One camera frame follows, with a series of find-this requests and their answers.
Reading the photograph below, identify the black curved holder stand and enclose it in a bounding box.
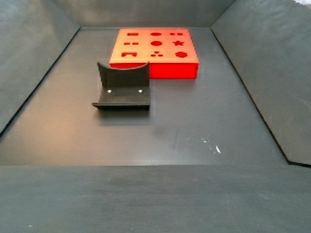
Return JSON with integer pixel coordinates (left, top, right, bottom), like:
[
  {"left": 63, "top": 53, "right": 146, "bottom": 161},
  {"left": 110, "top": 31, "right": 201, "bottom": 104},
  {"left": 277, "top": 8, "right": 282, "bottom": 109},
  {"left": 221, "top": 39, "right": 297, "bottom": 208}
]
[{"left": 92, "top": 63, "right": 151, "bottom": 109}]

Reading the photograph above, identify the red shape-sorting block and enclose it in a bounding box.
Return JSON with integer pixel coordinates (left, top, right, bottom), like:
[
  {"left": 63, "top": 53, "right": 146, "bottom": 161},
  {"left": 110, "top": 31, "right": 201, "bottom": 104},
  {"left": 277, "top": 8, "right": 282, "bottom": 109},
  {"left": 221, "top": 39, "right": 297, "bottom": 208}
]
[{"left": 110, "top": 27, "right": 199, "bottom": 79}]

